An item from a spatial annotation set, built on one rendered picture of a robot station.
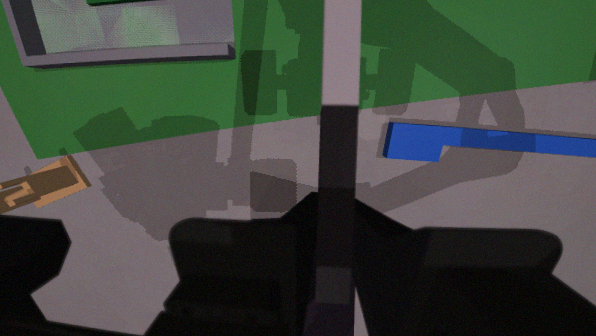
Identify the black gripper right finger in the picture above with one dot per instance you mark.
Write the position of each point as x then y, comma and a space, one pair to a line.
394, 266

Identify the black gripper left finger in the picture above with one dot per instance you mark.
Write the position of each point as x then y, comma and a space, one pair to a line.
282, 250

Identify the green flat mat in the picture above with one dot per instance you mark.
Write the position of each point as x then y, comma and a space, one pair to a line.
411, 50

